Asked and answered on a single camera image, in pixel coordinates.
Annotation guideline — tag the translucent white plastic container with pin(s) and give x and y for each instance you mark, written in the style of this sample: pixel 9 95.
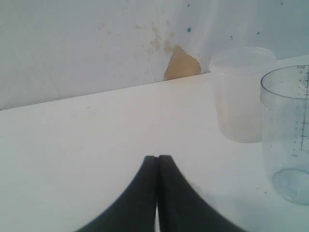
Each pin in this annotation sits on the translucent white plastic container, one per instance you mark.
pixel 237 74

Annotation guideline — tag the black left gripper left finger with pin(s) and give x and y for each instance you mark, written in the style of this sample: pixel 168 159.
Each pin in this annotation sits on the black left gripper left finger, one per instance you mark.
pixel 135 209

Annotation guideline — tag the clear glass with tea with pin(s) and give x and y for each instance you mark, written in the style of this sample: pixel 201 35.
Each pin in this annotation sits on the clear glass with tea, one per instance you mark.
pixel 284 95

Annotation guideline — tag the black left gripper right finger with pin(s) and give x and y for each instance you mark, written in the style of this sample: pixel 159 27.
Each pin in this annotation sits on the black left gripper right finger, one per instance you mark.
pixel 180 208

